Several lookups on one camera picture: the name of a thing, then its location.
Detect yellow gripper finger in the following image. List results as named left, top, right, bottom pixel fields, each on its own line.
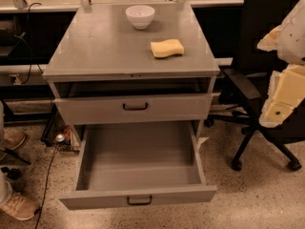
left=257, top=26, right=281, bottom=52
left=259, top=64, right=305, bottom=128

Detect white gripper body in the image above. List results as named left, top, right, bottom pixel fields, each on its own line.
left=277, top=0, right=305, bottom=65

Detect yellow sponge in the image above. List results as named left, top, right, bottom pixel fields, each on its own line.
left=151, top=39, right=184, bottom=58

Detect closed grey upper drawer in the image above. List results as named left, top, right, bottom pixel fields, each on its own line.
left=55, top=94, right=212, bottom=125

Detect grey drawer cabinet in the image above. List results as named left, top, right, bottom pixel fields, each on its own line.
left=43, top=3, right=219, bottom=140

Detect open grey middle drawer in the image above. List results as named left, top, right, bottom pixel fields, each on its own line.
left=60, top=121, right=216, bottom=210

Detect black office chair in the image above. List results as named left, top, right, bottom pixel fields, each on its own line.
left=205, top=0, right=305, bottom=171

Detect white ceramic bowl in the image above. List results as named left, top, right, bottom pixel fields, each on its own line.
left=125, top=5, right=155, bottom=30

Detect tan sneaker upper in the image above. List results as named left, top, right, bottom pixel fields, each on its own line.
left=1, top=131, right=27, bottom=150

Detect tan sneaker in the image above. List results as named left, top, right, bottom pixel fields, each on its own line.
left=0, top=192, right=39, bottom=221
left=1, top=131, right=27, bottom=150

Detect tan sneaker lower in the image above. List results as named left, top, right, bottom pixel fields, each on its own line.
left=0, top=192, right=39, bottom=221

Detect black upper drawer handle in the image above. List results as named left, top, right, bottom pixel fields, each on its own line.
left=122, top=102, right=149, bottom=112

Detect black drawer handle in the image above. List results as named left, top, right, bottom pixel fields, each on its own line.
left=127, top=196, right=153, bottom=206
left=122, top=102, right=149, bottom=112

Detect black lower drawer handle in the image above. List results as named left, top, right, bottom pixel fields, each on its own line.
left=127, top=196, right=153, bottom=206

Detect black hanging cable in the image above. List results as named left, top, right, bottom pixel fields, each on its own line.
left=12, top=2, right=44, bottom=85

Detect wall power outlet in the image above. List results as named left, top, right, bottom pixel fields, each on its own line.
left=10, top=74, right=21, bottom=85

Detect black floor cable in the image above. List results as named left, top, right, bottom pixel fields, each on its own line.
left=33, top=143, right=61, bottom=229

